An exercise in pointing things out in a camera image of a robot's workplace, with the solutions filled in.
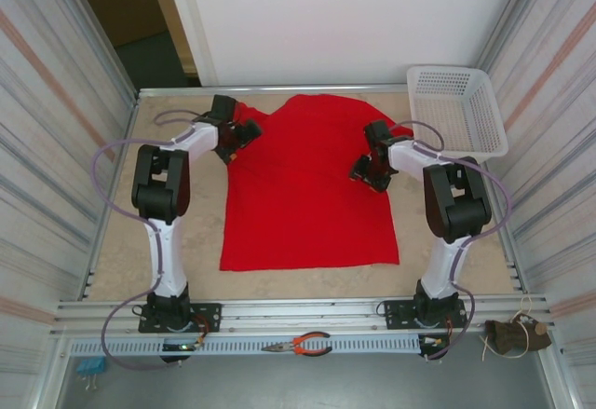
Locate small green-lit circuit board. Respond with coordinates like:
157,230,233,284
161,341,206,354

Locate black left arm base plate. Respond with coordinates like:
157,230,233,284
137,303,223,334

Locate blue binder clips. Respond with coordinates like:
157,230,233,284
76,357,107,391

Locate orange-handled pliers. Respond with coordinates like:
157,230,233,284
260,331,333,358

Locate white slotted cable duct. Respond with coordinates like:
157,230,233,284
68,334,423,358

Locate red t-shirt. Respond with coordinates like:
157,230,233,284
218,93,415,273

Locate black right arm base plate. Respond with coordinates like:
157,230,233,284
384,299,467,334

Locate brown cloth pouch with string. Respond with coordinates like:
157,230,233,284
479,294,554,360

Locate white door frame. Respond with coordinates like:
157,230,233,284
143,0,219,88

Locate aluminium mounting rail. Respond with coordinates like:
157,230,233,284
54,293,549,338

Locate aluminium table frame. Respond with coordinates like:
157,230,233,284
36,0,583,409

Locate white plastic mesh basket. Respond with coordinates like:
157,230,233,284
405,64,508,164

